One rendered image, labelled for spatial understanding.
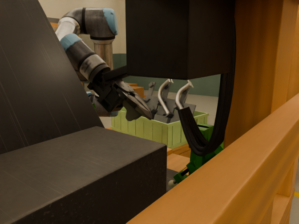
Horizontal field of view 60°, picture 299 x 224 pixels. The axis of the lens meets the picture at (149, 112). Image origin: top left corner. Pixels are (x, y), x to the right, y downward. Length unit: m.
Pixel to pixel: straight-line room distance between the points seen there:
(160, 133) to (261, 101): 1.12
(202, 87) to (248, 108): 7.67
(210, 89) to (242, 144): 7.78
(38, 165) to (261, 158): 0.29
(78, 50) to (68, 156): 0.46
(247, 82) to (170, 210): 0.39
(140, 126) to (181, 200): 1.53
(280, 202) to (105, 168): 0.79
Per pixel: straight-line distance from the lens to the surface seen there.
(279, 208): 1.01
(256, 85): 0.55
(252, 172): 0.29
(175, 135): 1.62
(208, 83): 8.14
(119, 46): 9.66
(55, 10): 7.81
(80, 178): 0.34
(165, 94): 1.96
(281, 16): 0.54
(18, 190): 0.34
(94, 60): 0.78
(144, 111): 0.71
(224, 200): 0.23
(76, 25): 1.21
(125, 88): 0.74
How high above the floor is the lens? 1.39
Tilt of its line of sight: 14 degrees down
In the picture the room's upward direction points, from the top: straight up
